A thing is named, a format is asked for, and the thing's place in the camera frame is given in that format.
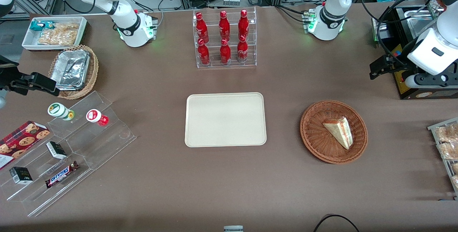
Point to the stack of foil trays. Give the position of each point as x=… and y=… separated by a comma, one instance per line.
x=69, y=69

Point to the round brown wicker basket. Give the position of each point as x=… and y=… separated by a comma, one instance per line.
x=315, y=135

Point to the white power strip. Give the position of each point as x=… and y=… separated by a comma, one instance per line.
x=230, y=0

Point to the triangular sandwich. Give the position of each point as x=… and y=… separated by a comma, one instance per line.
x=340, y=132

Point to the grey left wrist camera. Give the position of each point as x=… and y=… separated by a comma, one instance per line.
x=429, y=80

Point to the wrapped bread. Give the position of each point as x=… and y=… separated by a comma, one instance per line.
x=455, y=167
x=455, y=182
x=449, y=132
x=450, y=150

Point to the clear acrylic stepped stand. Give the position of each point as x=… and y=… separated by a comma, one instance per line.
x=96, y=149

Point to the clear bag of crackers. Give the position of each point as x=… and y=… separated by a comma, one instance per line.
x=59, y=35

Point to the black food warmer cabinet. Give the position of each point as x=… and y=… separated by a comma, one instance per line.
x=402, y=89

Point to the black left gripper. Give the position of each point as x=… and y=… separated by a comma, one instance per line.
x=400, y=66

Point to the white rectangular snack bin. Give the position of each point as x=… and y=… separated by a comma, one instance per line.
x=28, y=42

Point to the red-lidded drink bottle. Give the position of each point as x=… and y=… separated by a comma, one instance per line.
x=96, y=116

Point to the teal snack packet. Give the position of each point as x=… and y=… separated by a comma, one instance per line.
x=37, y=25

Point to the green-lidded white drink bottle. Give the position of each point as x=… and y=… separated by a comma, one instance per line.
x=59, y=110

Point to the small grey device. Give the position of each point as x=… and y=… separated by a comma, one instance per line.
x=233, y=228

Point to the tray of pastries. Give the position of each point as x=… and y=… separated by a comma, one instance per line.
x=434, y=129

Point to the small black box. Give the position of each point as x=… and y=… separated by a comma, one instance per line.
x=20, y=175
x=56, y=149

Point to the red chocolate chip cookie box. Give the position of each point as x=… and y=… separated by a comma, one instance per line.
x=21, y=141

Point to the clear acrylic bottle rack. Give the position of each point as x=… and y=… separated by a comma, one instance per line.
x=226, y=65

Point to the Snickers bar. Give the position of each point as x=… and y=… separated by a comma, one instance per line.
x=61, y=174

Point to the red cola bottle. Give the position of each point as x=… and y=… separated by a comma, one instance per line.
x=204, y=55
x=242, y=51
x=225, y=54
x=224, y=26
x=243, y=26
x=201, y=28

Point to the oval wicker basket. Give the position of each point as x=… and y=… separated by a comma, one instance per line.
x=93, y=71

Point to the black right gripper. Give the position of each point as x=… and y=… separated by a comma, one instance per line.
x=8, y=80

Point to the cream plastic tray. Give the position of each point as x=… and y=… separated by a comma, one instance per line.
x=225, y=119

